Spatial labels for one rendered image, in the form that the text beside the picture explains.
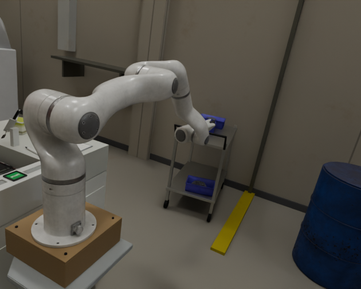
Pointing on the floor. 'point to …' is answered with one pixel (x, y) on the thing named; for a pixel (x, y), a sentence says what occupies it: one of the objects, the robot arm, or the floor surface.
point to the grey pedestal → (39, 280)
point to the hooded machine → (0, 72)
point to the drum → (338, 228)
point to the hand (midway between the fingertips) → (212, 124)
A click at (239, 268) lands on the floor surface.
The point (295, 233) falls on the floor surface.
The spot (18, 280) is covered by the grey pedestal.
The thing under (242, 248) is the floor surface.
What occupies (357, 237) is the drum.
